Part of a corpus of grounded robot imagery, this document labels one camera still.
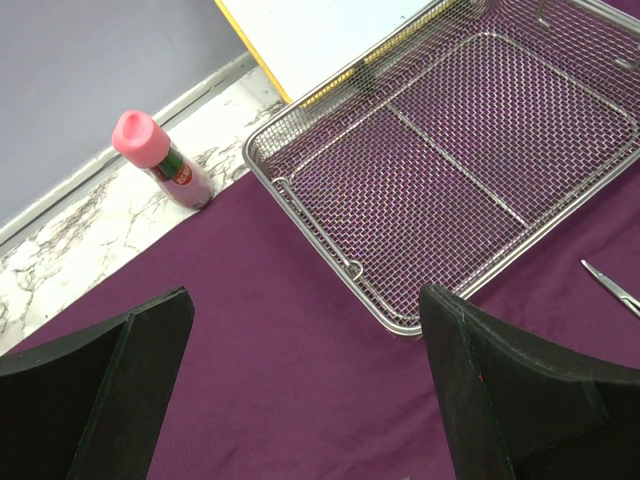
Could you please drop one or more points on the metal mesh tray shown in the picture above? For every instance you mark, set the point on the metal mesh tray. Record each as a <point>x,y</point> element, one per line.
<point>455,144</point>

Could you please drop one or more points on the yellow framed whiteboard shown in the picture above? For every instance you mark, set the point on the yellow framed whiteboard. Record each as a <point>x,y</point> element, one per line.
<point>299,44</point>

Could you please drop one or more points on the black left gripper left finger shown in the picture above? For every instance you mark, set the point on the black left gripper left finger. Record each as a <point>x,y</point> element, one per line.
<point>91,404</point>

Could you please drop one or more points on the pink lid spice bottle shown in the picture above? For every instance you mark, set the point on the pink lid spice bottle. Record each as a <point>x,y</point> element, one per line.
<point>139,139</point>

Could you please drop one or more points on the purple cloth wrap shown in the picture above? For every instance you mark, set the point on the purple cloth wrap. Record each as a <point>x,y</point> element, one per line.
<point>288,376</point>

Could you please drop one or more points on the steel clamp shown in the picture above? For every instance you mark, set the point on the steel clamp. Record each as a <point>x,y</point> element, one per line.
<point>630,302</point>

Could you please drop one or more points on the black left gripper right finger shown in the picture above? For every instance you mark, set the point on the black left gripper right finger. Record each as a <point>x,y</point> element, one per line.
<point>517,406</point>

